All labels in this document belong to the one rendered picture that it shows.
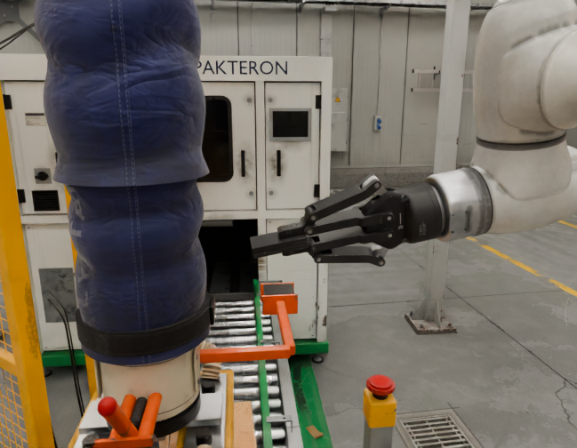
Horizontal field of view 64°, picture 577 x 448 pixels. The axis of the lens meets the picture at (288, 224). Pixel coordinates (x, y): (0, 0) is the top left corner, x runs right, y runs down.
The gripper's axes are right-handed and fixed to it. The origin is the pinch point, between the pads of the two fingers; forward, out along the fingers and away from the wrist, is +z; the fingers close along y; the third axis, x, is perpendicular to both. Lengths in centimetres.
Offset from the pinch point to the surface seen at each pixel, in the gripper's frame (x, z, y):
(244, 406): 34, 14, 67
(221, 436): 6.6, 15.9, 41.3
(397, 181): 793, -309, 395
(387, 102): 844, -311, 242
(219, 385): 22, 17, 45
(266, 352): 17.0, 5.2, 34.1
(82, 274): 14.6, 30.4, 7.1
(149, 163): 13.9, 15.2, -8.8
